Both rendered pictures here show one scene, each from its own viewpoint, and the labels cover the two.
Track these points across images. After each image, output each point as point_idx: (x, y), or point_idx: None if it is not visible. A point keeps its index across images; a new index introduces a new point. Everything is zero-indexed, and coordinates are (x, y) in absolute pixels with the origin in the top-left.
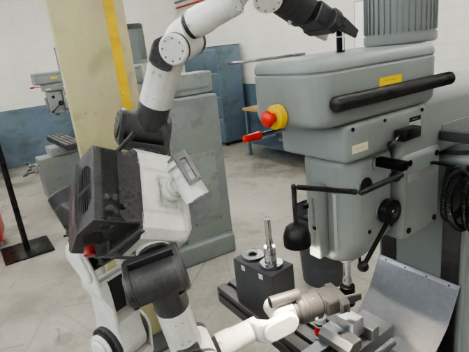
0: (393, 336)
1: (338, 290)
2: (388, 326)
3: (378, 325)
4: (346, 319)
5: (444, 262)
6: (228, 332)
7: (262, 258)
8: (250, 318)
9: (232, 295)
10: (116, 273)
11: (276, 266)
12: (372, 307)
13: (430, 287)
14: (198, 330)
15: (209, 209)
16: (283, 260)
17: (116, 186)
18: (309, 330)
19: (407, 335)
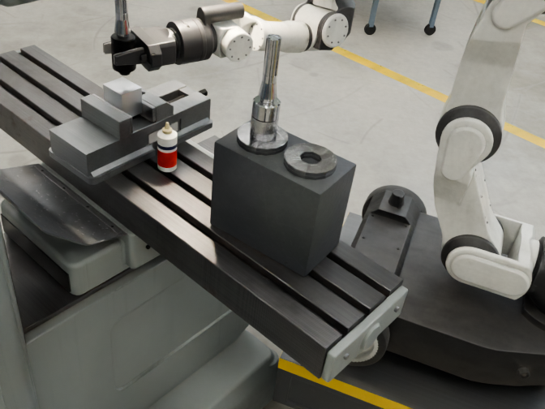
0: (36, 201)
1: (138, 34)
2: (58, 127)
3: (73, 129)
4: (130, 82)
5: None
6: (288, 20)
7: (284, 144)
8: (265, 25)
9: (354, 251)
10: (484, 9)
11: (248, 123)
12: (52, 226)
13: None
14: (323, 10)
15: None
16: (238, 149)
17: None
18: (185, 176)
19: (15, 189)
